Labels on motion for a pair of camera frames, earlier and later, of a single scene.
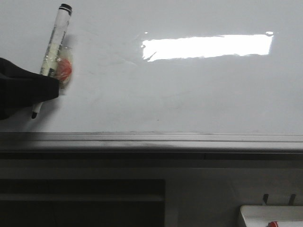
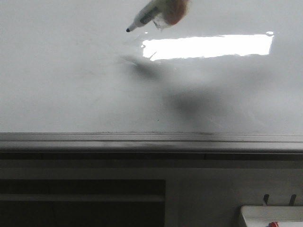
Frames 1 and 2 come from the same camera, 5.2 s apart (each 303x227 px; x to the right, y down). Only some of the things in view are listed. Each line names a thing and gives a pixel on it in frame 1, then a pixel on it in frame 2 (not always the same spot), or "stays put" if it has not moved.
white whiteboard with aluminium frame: x=162 y=76 stays put
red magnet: x=64 y=69 -> x=169 y=13
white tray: x=261 y=215 stays put
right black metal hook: x=292 y=198 stays put
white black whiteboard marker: x=54 y=45 -> x=147 y=15
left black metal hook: x=265 y=197 stays put
